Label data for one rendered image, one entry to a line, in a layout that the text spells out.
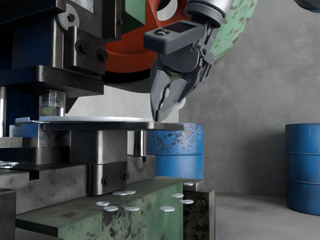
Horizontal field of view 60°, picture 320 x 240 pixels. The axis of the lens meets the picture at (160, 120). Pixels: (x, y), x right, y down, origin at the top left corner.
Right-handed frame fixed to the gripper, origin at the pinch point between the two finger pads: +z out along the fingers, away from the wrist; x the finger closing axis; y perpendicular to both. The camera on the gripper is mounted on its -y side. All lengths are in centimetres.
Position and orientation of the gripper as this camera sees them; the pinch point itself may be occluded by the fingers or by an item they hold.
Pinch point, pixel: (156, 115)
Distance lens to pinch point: 49.9
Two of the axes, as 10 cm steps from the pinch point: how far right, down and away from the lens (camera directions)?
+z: -3.8, 9.2, 1.3
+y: 4.3, 0.5, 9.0
